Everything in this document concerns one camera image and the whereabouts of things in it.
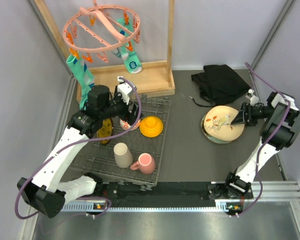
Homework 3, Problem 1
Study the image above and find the pink round clothes hanger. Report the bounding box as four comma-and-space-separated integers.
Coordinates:
62, 0, 141, 64

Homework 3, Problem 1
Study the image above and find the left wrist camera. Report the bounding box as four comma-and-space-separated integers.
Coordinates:
117, 76, 137, 105

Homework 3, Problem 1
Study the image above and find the white orange patterned bowl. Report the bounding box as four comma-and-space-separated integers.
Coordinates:
119, 119, 142, 131

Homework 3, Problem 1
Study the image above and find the wooden stand tray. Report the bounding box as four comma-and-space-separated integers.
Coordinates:
29, 0, 176, 97

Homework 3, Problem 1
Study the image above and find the yellow patterned small plate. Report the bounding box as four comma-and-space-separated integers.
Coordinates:
97, 118, 113, 138

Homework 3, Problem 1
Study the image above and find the yellow ribbed bowl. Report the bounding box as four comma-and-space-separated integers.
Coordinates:
139, 116, 164, 138

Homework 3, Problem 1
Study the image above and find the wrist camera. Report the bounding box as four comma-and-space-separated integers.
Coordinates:
117, 76, 137, 105
245, 88, 260, 106

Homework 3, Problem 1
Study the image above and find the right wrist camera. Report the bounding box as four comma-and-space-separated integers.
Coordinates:
245, 88, 260, 106

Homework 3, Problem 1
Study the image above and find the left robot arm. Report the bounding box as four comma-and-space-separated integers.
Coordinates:
14, 81, 141, 219

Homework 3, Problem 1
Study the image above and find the mint green flower plate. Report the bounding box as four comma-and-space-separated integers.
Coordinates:
200, 115, 232, 145

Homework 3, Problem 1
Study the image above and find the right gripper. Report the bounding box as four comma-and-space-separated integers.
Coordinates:
231, 102, 274, 127

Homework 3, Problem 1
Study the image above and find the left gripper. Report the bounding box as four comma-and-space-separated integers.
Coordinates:
100, 85, 144, 126

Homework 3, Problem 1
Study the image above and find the beige tumbler cup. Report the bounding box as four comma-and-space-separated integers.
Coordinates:
113, 142, 133, 168

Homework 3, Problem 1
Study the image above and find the beige bird plate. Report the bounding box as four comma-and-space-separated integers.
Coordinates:
204, 105, 245, 142

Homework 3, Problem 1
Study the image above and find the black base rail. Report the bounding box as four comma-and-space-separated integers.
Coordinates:
97, 181, 253, 208

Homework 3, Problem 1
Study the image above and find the pink mug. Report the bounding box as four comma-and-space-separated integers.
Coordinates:
130, 153, 156, 175

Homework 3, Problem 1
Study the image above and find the mint green blue sock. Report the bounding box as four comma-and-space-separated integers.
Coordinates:
66, 54, 95, 110

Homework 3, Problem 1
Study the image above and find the grey wire dish rack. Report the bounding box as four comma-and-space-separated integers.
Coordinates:
69, 97, 170, 190

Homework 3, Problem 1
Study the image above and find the aluminium extrusion rail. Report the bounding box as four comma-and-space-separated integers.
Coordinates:
209, 181, 300, 212

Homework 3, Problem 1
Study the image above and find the black cloth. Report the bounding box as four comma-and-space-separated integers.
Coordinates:
191, 64, 251, 108

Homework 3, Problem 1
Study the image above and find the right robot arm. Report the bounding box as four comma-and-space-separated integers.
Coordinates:
201, 89, 300, 199

